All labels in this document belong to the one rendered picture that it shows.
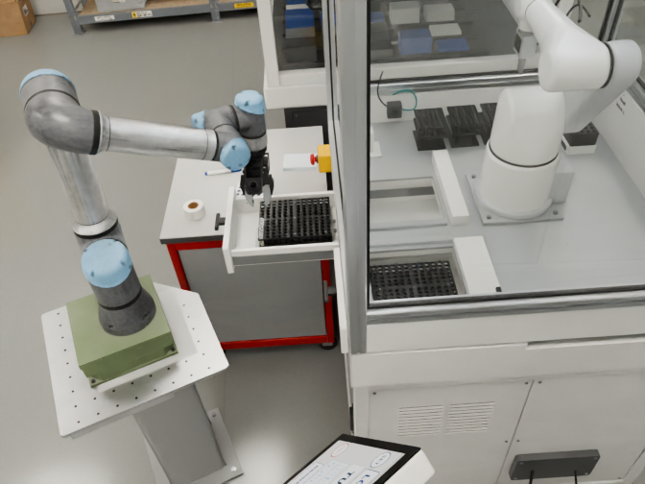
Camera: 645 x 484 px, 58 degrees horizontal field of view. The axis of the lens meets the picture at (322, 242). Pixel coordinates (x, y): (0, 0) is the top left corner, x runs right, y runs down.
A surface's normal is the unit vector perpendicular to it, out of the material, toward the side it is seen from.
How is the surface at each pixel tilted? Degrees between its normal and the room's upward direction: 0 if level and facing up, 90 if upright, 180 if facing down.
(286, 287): 90
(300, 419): 0
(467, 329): 90
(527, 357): 90
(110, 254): 7
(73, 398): 0
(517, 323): 90
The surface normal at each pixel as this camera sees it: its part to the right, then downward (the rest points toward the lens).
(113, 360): 0.43, 0.61
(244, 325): 0.04, 0.69
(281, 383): -0.05, -0.71
